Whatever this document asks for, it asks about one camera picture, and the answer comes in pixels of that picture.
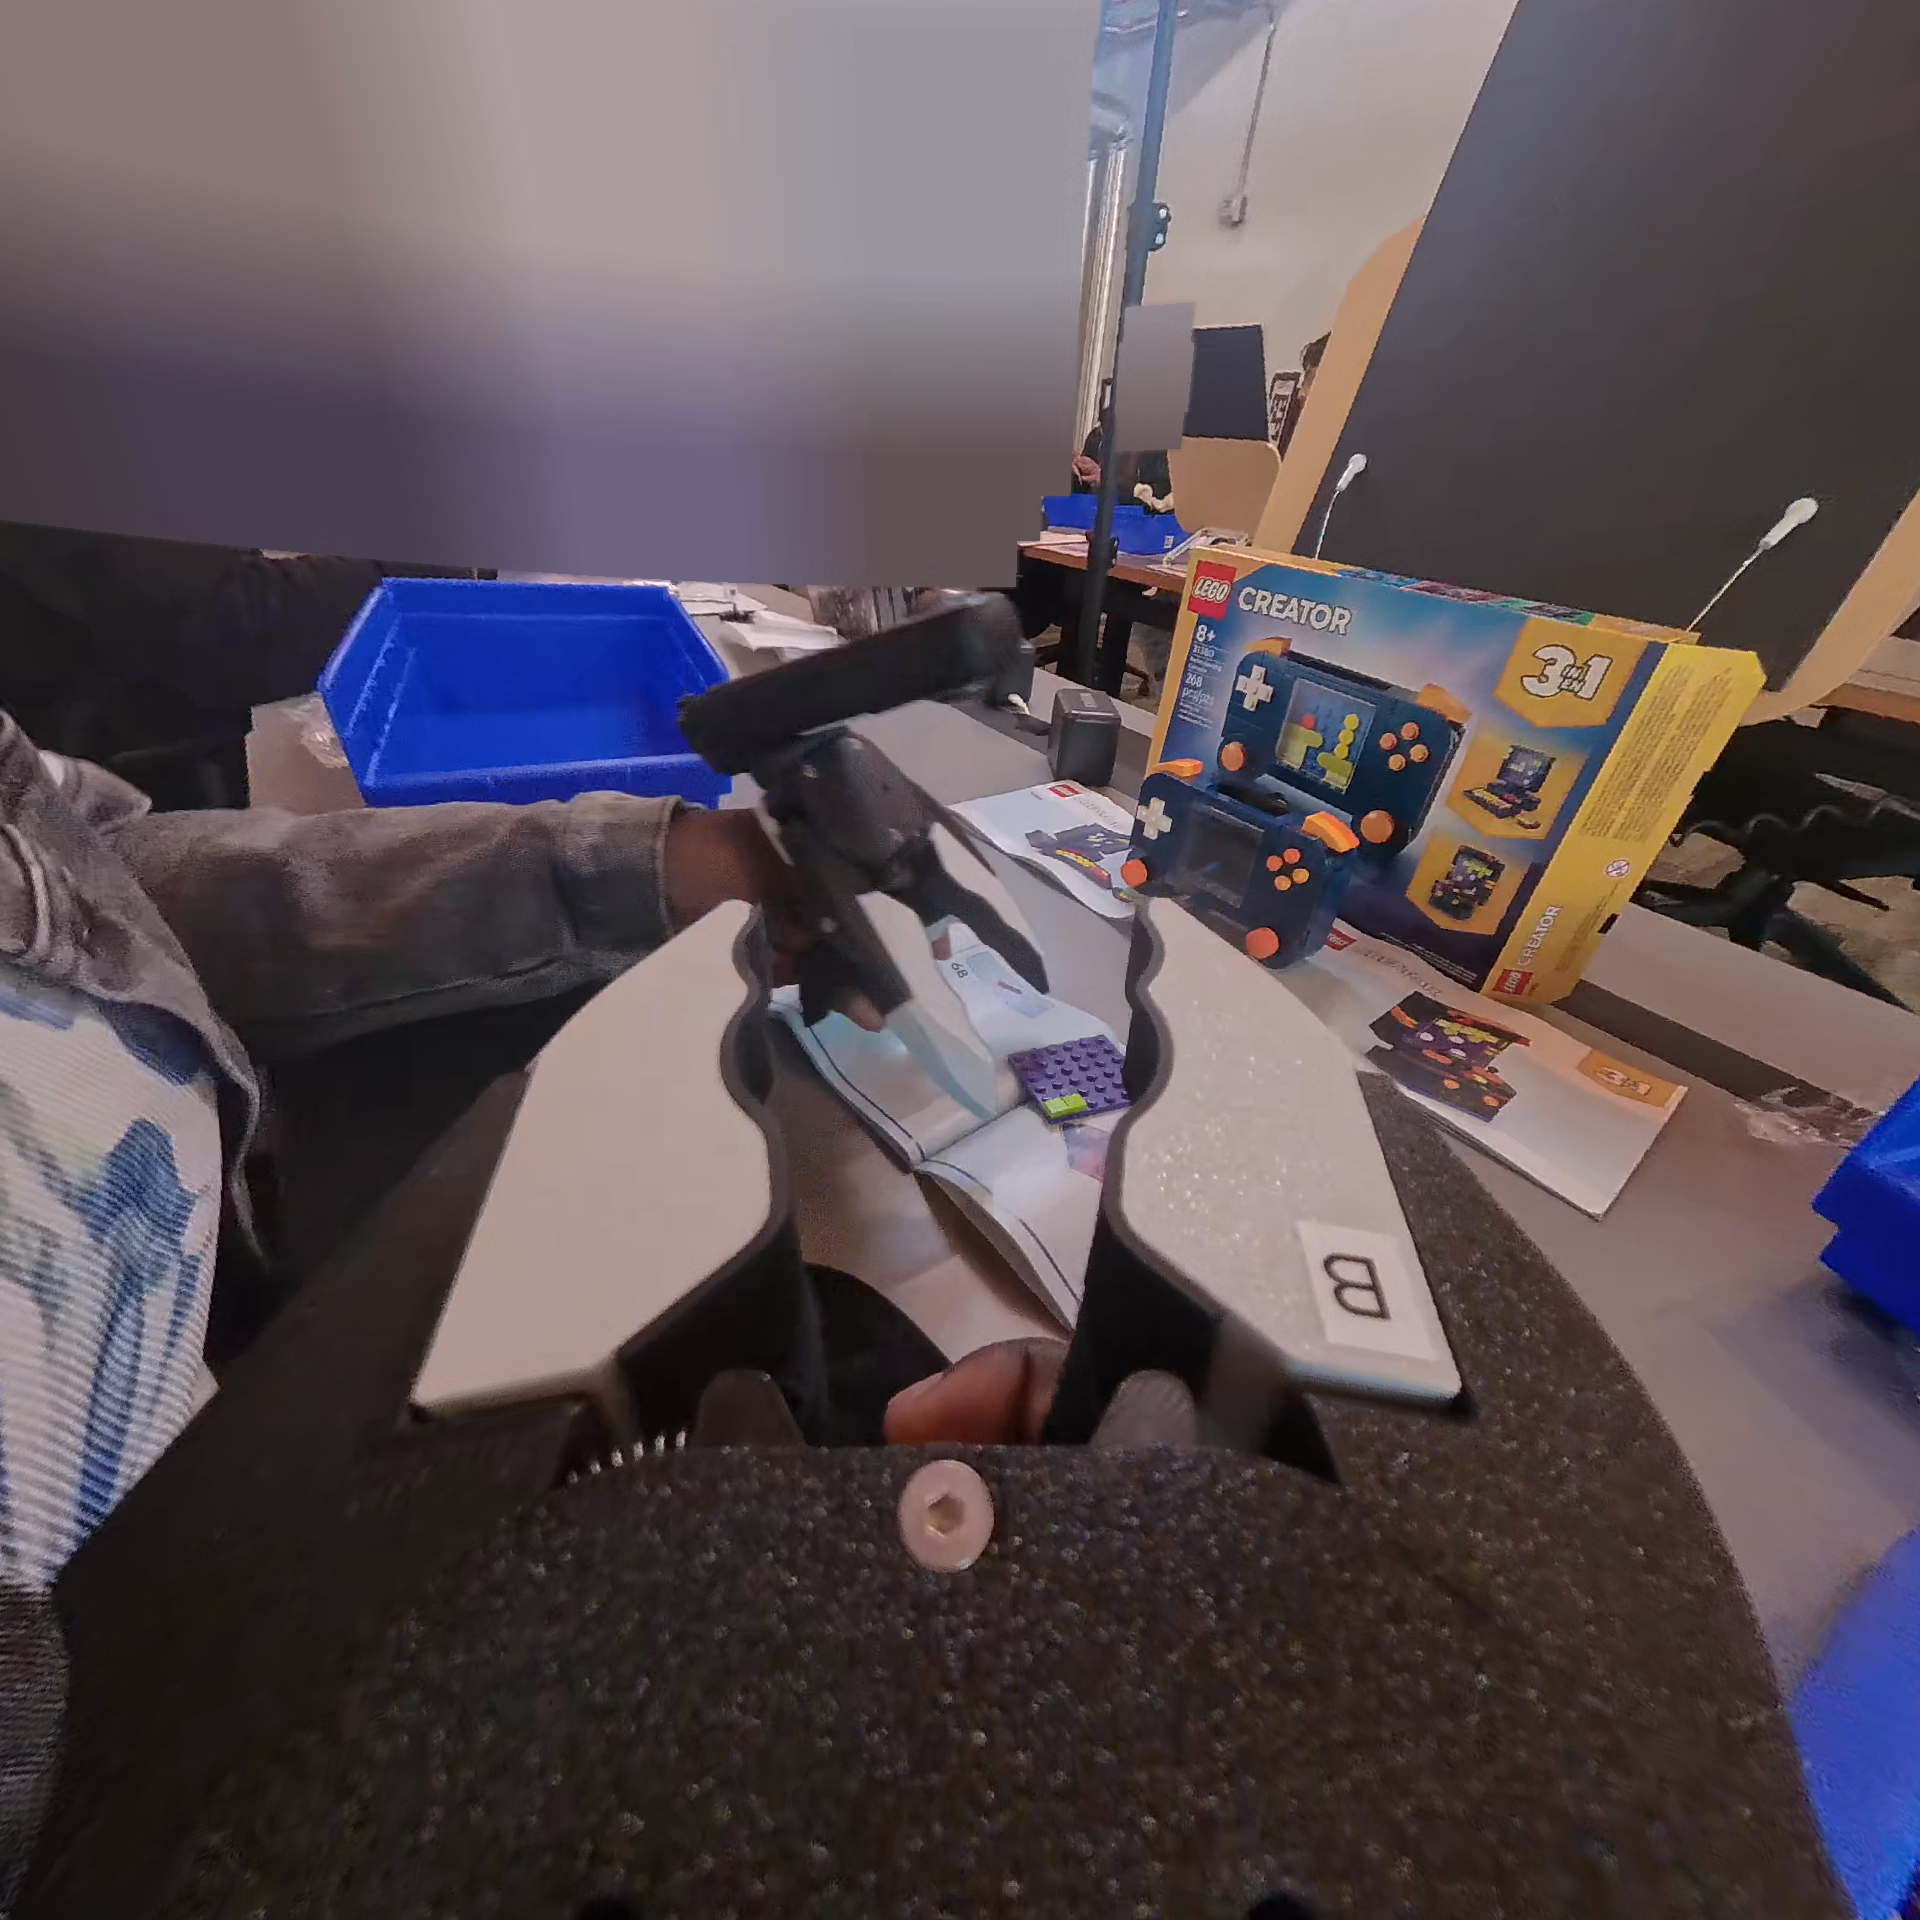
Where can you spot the open instruction booklet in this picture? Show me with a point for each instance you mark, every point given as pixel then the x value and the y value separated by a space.
pixel 902 1095

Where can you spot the small white instruction booklet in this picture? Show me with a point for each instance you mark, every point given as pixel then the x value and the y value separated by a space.
pixel 1050 839

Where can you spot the tripod pole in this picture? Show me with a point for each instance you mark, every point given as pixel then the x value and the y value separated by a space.
pixel 1101 600

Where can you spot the wooden table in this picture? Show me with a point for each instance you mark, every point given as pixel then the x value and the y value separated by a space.
pixel 1095 568

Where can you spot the clear plastic bag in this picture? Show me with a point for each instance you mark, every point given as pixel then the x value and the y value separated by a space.
pixel 1800 1114

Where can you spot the person's right hand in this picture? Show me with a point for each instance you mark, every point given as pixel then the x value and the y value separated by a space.
pixel 975 1388

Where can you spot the small black cube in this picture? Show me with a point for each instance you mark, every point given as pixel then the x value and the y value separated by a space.
pixel 1083 743

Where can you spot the person's left hand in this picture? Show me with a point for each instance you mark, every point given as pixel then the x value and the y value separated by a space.
pixel 720 870

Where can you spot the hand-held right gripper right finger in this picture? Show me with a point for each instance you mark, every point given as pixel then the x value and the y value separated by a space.
pixel 1259 1172

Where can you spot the instruction booklet purple cover picture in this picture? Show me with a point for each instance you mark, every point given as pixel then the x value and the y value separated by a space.
pixel 1499 1080

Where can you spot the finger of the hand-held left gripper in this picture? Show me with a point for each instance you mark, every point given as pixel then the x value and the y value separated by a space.
pixel 990 932
pixel 944 1037

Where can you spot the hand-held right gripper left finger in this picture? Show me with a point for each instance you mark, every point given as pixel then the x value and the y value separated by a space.
pixel 600 1200

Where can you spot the black office chair base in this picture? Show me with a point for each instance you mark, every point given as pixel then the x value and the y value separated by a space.
pixel 1785 839

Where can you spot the thin white-tipped rod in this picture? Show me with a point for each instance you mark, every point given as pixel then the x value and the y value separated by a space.
pixel 1792 521
pixel 1354 470

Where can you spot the person's arm in grey sleeve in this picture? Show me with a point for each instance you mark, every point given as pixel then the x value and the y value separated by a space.
pixel 106 1200

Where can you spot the small black board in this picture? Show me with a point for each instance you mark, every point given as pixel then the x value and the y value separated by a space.
pixel 1230 383

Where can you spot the blue toy game console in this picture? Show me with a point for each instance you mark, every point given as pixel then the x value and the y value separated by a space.
pixel 1214 856

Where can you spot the large black board on cardboard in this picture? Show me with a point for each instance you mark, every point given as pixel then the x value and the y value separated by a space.
pixel 1651 300

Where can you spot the yellow and blue toy box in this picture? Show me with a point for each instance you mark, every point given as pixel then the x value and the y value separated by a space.
pixel 1651 780

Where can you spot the purple studded toy plate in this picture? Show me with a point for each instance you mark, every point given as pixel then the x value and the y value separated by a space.
pixel 1069 1072

